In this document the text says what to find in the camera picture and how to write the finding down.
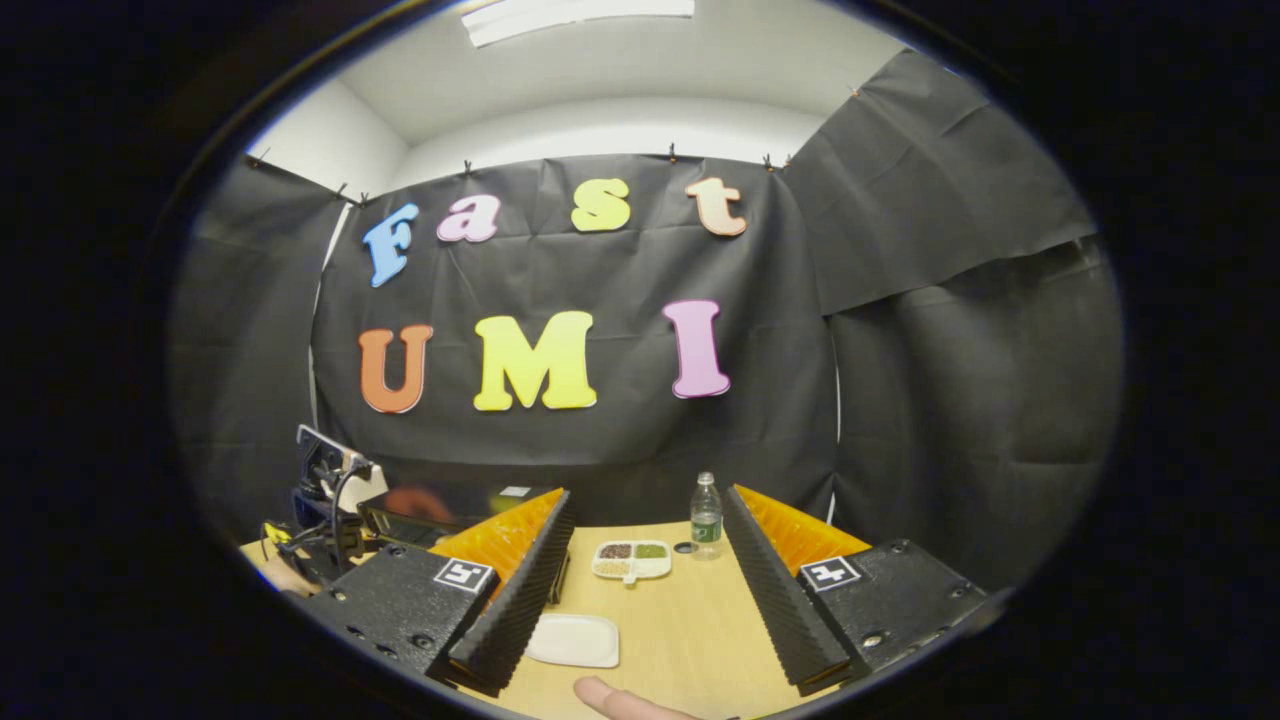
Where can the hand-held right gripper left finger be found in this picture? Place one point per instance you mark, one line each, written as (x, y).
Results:
(520, 595)

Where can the clear plastic water bottle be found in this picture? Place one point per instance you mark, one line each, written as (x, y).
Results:
(706, 515)

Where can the black electric oven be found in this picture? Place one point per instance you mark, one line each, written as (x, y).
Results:
(420, 520)

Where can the white divided dish with grains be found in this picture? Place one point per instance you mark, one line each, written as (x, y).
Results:
(632, 561)

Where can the large ceiling light panel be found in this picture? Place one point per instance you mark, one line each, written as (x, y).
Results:
(575, 17)

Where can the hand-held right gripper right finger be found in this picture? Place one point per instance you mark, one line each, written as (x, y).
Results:
(775, 595)

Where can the white rectangular plate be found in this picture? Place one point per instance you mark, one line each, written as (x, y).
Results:
(573, 640)

